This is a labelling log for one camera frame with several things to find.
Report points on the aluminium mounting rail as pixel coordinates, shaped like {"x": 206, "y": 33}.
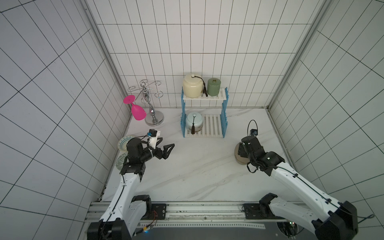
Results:
{"x": 195, "y": 214}

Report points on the base wiring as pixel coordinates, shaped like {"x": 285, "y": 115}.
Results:
{"x": 147, "y": 225}
{"x": 289, "y": 228}

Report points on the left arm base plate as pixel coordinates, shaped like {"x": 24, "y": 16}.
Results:
{"x": 156, "y": 212}

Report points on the brown ceramic tea canister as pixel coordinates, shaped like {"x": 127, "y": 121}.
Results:
{"x": 240, "y": 156}

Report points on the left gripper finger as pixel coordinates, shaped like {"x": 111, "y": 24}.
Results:
{"x": 159, "y": 140}
{"x": 167, "y": 149}

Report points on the left base wiring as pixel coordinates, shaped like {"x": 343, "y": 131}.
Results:
{"x": 147, "y": 225}

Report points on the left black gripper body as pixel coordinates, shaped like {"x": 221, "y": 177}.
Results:
{"x": 156, "y": 152}

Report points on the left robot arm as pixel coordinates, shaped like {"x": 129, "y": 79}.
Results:
{"x": 126, "y": 210}

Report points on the green patterned bowl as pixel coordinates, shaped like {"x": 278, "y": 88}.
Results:
{"x": 120, "y": 161}

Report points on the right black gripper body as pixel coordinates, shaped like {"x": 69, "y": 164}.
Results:
{"x": 244, "y": 148}

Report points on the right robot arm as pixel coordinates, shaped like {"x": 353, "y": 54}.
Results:
{"x": 325, "y": 217}

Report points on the pink plastic wine glass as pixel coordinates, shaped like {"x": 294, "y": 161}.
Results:
{"x": 137, "y": 111}

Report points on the green ceramic tea canister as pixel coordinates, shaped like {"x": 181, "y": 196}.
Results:
{"x": 214, "y": 86}

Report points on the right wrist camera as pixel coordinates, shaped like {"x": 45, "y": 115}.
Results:
{"x": 254, "y": 132}

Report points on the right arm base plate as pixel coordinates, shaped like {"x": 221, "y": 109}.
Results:
{"x": 255, "y": 211}

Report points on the right base wiring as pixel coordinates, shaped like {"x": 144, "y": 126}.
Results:
{"x": 289, "y": 228}

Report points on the cream ceramic tea canister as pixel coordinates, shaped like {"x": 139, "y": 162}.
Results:
{"x": 194, "y": 86}

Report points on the chrome glass holder stand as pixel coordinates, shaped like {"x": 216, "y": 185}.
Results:
{"x": 147, "y": 93}

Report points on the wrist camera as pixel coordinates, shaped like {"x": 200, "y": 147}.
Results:
{"x": 254, "y": 132}
{"x": 153, "y": 135}

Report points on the light blue tea canister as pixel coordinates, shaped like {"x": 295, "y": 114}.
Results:
{"x": 194, "y": 122}

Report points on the yellow blue patterned bowl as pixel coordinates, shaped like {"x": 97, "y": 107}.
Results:
{"x": 122, "y": 144}

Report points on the blue white wooden shelf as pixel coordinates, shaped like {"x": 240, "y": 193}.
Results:
{"x": 214, "y": 125}

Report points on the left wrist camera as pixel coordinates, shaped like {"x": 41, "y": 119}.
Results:
{"x": 153, "y": 135}

